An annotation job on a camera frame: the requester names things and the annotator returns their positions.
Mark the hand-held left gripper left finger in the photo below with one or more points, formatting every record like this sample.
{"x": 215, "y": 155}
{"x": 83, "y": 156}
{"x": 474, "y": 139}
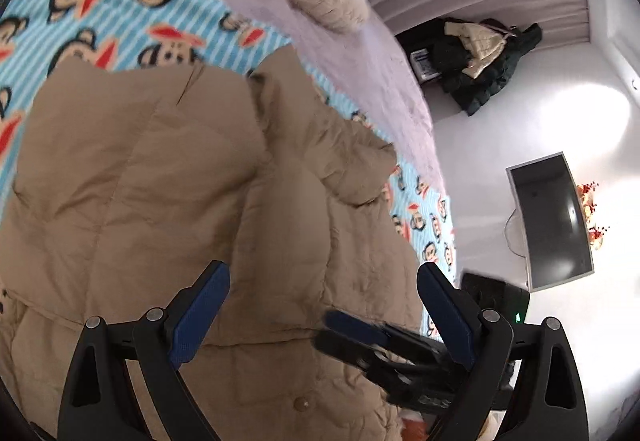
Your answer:
{"x": 200, "y": 311}

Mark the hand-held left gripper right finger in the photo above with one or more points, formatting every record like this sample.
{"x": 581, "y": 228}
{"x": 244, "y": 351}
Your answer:
{"x": 445, "y": 306}

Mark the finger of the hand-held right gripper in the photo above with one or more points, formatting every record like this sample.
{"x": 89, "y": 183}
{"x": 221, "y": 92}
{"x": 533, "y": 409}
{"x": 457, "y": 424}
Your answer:
{"x": 360, "y": 323}
{"x": 350, "y": 351}

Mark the tan down jacket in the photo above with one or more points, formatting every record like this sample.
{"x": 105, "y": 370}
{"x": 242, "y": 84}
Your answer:
{"x": 150, "y": 196}

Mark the pile of dark clothes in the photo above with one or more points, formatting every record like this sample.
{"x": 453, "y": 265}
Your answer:
{"x": 480, "y": 91}

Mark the grey computer monitor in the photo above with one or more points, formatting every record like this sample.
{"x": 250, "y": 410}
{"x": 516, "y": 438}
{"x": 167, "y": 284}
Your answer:
{"x": 550, "y": 226}

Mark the red flower decoration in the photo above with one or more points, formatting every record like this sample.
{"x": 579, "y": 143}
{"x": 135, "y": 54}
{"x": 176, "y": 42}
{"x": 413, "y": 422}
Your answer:
{"x": 592, "y": 216}

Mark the blue white box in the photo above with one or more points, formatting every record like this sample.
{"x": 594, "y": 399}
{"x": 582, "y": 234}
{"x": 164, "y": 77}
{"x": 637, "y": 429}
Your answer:
{"x": 422, "y": 63}

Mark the cream puffer jacket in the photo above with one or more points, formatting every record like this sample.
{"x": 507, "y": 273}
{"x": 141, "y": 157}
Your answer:
{"x": 480, "y": 43}

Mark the black chair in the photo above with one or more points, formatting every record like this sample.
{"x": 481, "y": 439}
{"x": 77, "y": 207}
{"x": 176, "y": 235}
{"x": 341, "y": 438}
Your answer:
{"x": 415, "y": 38}

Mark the blue striped monkey print blanket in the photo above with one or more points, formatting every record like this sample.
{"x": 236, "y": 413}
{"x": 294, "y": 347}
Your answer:
{"x": 100, "y": 6}

